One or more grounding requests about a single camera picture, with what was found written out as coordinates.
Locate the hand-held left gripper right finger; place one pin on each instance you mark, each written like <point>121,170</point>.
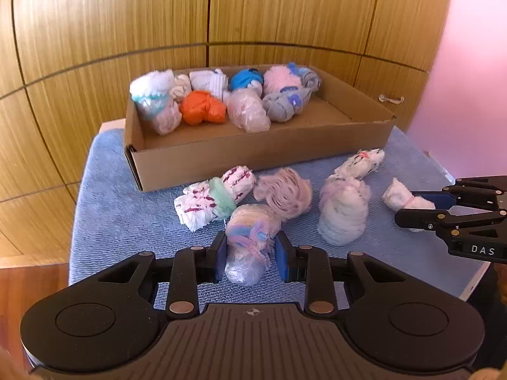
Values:
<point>282,259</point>

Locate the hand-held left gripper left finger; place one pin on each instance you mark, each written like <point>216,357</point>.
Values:
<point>220,257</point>

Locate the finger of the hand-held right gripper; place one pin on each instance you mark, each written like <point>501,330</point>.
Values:
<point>467,194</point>
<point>447,219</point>

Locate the pastel rainbow sock bundle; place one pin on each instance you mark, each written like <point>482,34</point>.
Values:
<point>249,241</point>

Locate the small white pink-banded sock bundle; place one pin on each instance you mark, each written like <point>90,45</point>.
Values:
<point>400,196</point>

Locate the cardboard box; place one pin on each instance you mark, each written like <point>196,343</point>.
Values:
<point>257,150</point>

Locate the white ribbed sock bundle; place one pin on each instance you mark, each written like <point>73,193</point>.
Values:
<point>208,83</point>

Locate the blue knit sock bundle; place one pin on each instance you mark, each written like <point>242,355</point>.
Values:
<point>245,79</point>

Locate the white maroon mint sock bundle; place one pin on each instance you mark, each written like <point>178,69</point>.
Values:
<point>206,204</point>

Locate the mauve fuzzy sock bundle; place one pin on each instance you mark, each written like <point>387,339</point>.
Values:
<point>283,192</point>

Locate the white fluffy sock bundle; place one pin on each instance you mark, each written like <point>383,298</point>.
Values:
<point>342,209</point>

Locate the white black-flecked sock bundle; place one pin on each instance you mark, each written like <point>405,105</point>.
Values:
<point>362,162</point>

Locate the blue towel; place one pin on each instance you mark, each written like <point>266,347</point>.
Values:
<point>119,213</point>

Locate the translucent pink sock bundle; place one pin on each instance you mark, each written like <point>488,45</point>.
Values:
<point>247,111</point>

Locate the pale pink sock bundle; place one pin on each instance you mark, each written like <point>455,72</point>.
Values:
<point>168,116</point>

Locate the orange sock bundle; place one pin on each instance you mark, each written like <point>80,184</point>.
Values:
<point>200,107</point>

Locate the grey blue-flower sock bundle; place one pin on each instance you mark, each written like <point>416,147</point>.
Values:
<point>285,105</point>

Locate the small cream sock bundle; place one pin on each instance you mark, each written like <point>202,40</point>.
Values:
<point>182,87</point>

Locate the pink fuzzy sock bundle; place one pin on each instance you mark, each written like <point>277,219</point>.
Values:
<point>279,79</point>

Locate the white fuzzy teal sock bundle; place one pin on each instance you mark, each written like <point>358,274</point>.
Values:
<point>148,85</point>

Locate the wooden wardrobe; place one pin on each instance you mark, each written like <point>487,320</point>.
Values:
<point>99,67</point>

